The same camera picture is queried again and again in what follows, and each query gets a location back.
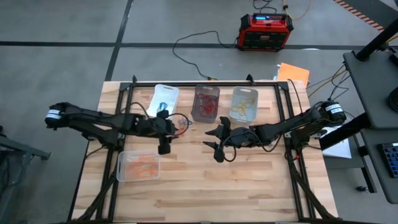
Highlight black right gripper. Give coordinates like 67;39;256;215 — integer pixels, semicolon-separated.
201;116;262;164

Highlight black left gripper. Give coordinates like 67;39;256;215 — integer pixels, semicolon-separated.
132;109;180;156

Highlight yellow rubber band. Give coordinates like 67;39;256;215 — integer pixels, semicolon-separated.
238;96;256;113
231;104;254;118
232;102;249;119

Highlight orange rubber band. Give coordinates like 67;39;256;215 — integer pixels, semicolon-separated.
136;166;158;180
127;157;150;172
136;157;156;170
126;161;144;179

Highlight off-white plastic basket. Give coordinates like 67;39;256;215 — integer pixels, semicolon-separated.
228;86;259;123

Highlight white plastic basket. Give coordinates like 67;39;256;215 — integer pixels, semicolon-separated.
146;83;180;121

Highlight clear plastic basket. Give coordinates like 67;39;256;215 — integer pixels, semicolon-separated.
116;150;160;183

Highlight smoky grey plastic basket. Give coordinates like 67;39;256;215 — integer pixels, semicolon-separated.
190;84;221;124

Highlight orange paper sheet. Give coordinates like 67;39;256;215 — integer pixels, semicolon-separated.
276;62;311;88

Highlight red portable power station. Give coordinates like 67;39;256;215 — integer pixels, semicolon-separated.
236;12;295;52

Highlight white papers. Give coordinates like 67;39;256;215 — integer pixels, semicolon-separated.
320;126;353;160

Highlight black desk leg beam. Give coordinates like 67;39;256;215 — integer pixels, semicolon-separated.
318;111;373;151

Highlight grey metal stand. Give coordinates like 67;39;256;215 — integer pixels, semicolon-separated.
0;124;52;224

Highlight black keyboard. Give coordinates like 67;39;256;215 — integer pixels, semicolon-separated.
377;142;398;179

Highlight black round object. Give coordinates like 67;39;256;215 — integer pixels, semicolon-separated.
387;94;398;113

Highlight hazard striped floor strip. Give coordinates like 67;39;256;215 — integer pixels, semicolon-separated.
331;0;386;32

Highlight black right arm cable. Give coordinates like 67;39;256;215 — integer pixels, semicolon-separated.
221;133;284;163

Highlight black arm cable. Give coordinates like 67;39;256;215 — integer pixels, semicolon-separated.
123;101;191;138
221;133;284;163

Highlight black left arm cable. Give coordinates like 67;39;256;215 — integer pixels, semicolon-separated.
123;101;191;138

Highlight black aluminium frame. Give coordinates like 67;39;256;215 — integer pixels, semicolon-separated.
67;73;343;224

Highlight black power cable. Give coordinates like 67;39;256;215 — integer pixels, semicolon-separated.
172;30;240;80

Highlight yellow cable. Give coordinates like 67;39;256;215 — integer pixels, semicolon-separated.
306;68;348;99
282;0;312;21

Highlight black vertical post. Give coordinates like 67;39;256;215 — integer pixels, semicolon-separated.
355;17;398;62

